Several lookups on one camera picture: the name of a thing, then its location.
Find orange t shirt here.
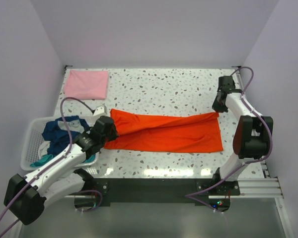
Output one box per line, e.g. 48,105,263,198
105,109,224,153

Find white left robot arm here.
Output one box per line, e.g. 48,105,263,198
4,116,118,225

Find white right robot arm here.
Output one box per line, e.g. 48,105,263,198
211,76,274,195

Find navy blue t shirt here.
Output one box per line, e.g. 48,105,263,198
42,116,89,157

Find white garment in basket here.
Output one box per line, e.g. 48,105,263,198
38,141,50,159

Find teal t shirt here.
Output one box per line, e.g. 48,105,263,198
30,154,54,168

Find folded pink t shirt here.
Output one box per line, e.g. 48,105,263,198
64,70,109,100

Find white plastic laundry basket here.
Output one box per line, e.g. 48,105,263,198
20,115,100,172

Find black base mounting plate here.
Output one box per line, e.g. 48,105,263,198
64,177,240,208

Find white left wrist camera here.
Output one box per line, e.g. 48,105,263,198
92,105,107,118

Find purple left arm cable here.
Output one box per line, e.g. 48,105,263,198
0,97,104,238

